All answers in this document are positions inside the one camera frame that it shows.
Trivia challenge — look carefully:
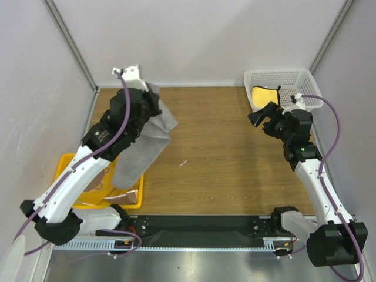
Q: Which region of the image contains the yellow towel black trim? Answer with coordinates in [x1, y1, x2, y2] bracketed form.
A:
[251, 86, 280, 109]

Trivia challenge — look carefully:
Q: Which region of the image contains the grey towel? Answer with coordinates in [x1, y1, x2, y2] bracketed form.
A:
[112, 99, 178, 189]

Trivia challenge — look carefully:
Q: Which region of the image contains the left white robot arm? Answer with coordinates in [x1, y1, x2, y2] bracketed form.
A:
[20, 88, 162, 246]

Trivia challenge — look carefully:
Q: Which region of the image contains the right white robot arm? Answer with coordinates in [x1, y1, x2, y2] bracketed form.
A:
[248, 102, 368, 267]

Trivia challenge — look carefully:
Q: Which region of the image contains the white perforated basket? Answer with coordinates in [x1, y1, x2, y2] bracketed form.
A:
[243, 68, 323, 112]

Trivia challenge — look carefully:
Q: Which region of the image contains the yellow plastic bin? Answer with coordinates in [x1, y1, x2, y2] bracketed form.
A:
[54, 153, 145, 210]

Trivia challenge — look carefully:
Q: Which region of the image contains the brown towel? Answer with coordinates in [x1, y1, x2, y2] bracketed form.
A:
[79, 164, 139, 206]

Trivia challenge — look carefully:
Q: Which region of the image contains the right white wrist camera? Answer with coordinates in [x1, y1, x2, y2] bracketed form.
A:
[283, 93, 306, 115]

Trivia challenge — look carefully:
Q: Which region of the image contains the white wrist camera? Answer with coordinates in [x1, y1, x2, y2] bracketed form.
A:
[283, 93, 306, 115]
[112, 64, 149, 92]

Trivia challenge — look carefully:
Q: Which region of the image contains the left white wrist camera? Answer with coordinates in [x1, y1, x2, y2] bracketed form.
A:
[112, 64, 149, 92]

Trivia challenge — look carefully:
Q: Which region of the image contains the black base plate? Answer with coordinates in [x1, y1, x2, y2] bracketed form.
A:
[96, 214, 306, 249]

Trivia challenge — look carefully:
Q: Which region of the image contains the aluminium frame rail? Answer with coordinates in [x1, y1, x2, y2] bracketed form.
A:
[42, 0, 99, 93]

